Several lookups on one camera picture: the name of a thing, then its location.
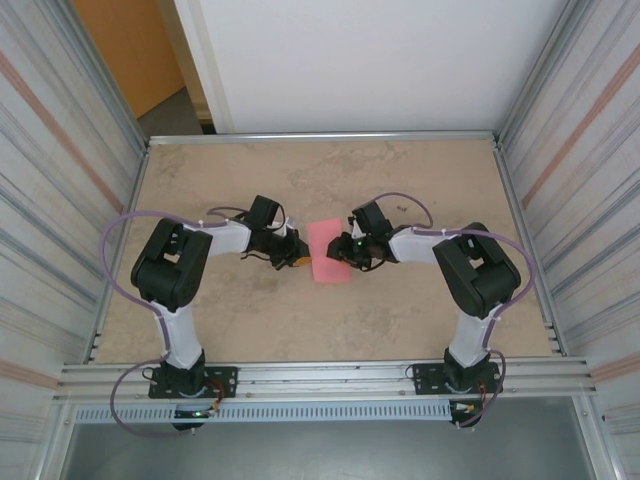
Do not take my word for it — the pink cloth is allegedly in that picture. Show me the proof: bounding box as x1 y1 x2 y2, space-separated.
305 216 354 286

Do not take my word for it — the grey metal sheet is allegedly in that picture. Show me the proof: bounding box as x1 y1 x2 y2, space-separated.
59 422 596 480

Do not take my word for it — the small board with green light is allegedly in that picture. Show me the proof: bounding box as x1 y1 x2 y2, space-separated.
173 407 221 420

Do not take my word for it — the orange wooden door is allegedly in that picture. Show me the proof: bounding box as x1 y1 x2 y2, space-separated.
72 0 187 120

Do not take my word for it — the short aluminium table rail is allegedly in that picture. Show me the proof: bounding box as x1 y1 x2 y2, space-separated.
147 130 501 147

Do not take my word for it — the wide aluminium mounting rail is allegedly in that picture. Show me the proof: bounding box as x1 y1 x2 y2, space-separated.
52 355 599 406

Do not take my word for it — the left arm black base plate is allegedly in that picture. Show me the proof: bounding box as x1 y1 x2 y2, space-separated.
148 366 238 400

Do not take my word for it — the slotted grey cable duct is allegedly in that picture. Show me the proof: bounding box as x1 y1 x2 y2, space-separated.
73 402 454 424

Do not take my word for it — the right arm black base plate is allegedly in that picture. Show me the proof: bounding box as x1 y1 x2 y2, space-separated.
410 360 501 396

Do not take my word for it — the white door frame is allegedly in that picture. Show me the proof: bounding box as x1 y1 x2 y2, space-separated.
172 0 236 135

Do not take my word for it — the long aluminium side rail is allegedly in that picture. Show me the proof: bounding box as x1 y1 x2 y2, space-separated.
492 139 569 357
89 142 151 364

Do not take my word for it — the striped metal enclosure panel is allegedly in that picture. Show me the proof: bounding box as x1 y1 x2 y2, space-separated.
499 0 640 480
0 0 146 480

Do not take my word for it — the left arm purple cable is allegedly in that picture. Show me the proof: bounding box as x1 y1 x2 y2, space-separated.
101 205 251 439

